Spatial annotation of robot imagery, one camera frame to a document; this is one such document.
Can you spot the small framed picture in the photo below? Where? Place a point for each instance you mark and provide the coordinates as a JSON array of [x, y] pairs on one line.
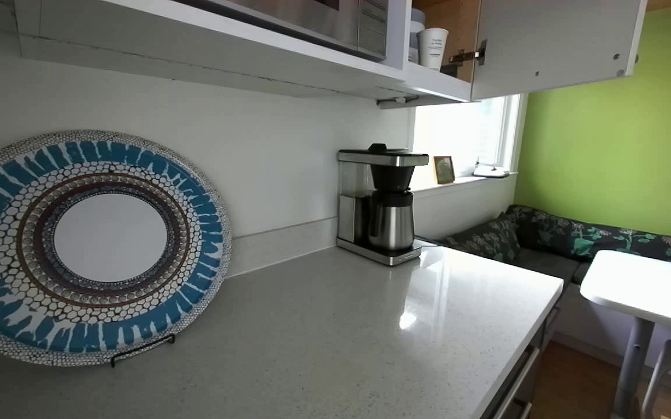
[[444, 168]]

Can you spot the blue patterned decorative plate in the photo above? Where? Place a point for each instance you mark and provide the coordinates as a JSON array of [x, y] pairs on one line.
[[105, 243]]

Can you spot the white window frame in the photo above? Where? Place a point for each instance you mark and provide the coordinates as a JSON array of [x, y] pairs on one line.
[[482, 137]]

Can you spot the black wire plate stand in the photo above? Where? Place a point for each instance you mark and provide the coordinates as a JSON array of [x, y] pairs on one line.
[[141, 350]]

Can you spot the silver cabinet door handle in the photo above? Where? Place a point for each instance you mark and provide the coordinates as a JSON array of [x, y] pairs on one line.
[[411, 100]]

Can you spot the white paper cup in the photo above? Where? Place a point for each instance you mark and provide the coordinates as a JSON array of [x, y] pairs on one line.
[[431, 48]]

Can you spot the white cabinet door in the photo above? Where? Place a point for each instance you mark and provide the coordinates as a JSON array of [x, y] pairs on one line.
[[536, 45]]

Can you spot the dark lower cabinet drawers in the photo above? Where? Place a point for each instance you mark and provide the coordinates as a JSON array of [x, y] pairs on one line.
[[516, 395]]

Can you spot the green patterned bench cushion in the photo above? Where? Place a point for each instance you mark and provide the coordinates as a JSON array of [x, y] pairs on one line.
[[555, 246]]

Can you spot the stainless steel coffee maker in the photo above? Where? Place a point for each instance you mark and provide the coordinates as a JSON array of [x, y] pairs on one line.
[[375, 204]]

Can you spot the white upper cabinet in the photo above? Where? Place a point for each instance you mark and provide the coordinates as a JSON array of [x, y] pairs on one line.
[[166, 38]]

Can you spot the white side table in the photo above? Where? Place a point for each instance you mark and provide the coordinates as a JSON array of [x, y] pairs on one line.
[[642, 289]]

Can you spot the stainless steel microwave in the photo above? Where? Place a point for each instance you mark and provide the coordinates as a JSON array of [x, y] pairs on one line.
[[352, 27]]

